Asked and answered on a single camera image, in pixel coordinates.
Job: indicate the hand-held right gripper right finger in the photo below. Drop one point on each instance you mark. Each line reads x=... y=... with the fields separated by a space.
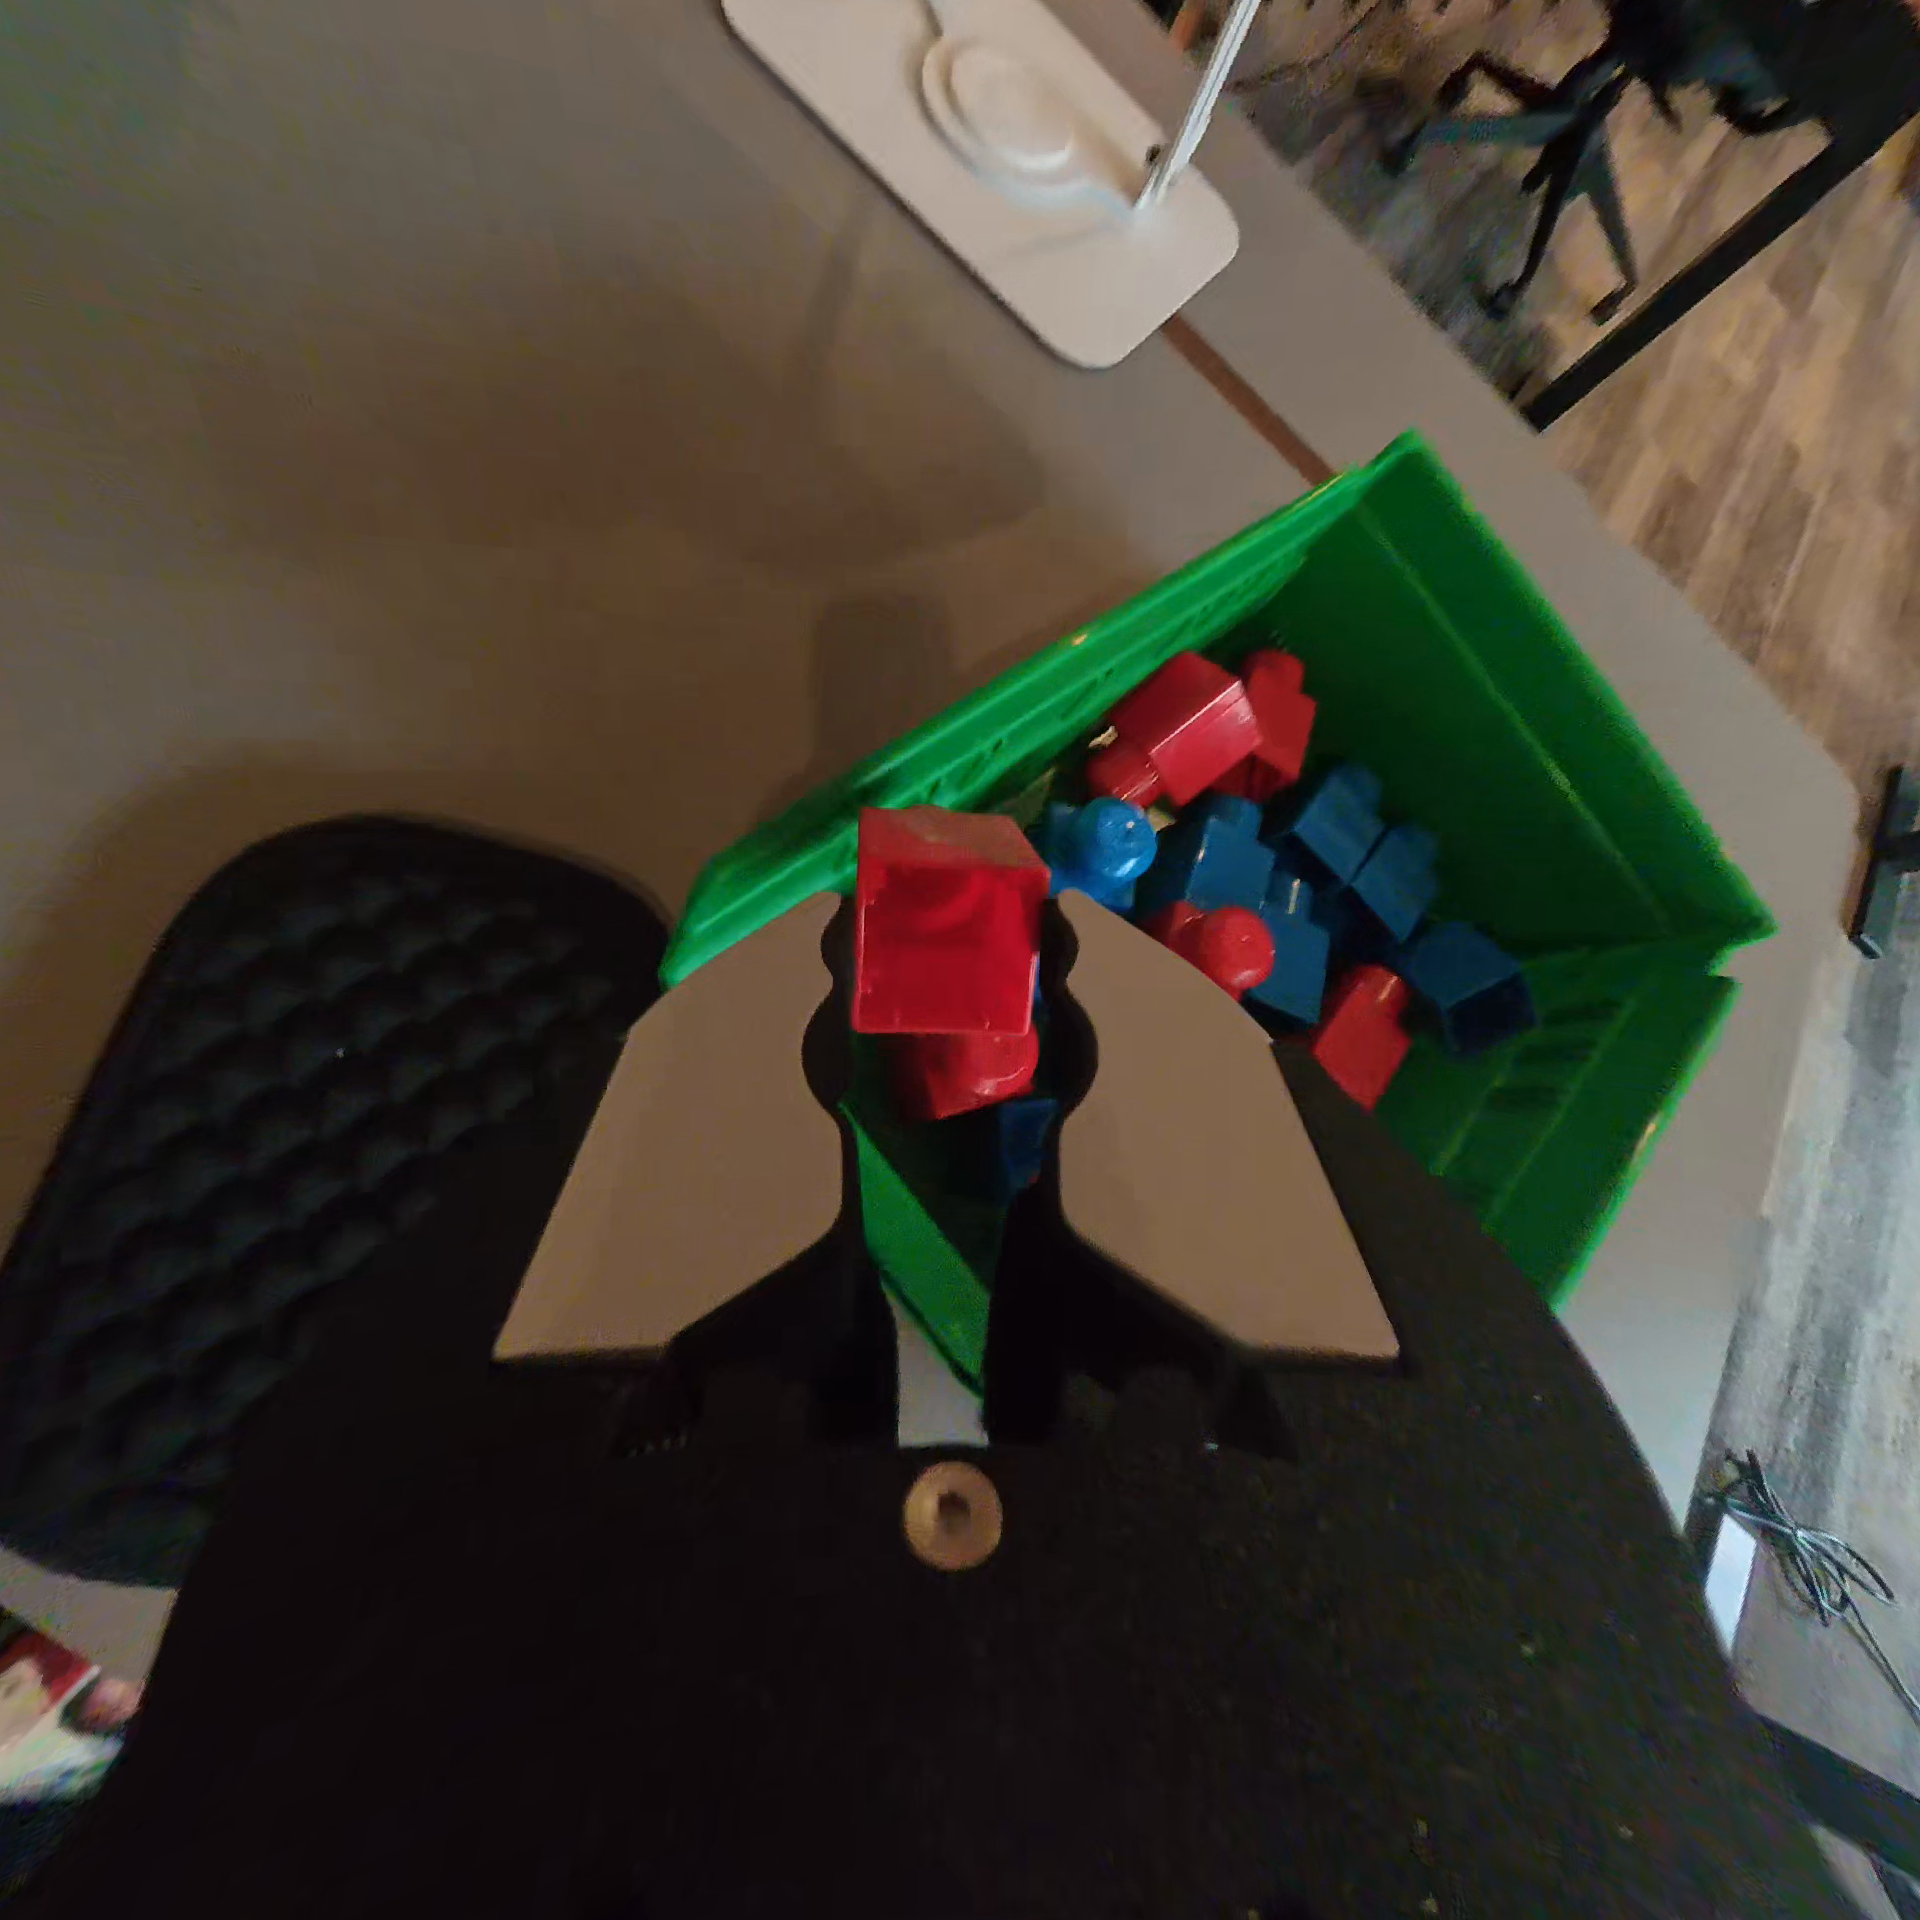
x=1215 y=1184

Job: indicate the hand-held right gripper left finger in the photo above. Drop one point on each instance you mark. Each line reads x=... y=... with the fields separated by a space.
x=692 y=1184

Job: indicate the pile of mega blocks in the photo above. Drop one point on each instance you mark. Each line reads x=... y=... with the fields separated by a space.
x=1231 y=870

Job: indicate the red mega block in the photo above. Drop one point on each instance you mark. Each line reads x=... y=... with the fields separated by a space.
x=946 y=932

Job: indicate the green plastic bin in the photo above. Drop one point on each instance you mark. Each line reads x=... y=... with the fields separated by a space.
x=1500 y=675

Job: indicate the black mesh pad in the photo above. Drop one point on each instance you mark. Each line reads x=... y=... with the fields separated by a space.
x=301 y=1080

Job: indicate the red white printed packet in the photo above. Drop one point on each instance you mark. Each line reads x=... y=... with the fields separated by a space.
x=61 y=1711

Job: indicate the black office chair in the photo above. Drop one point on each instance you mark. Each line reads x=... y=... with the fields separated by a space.
x=1577 y=119

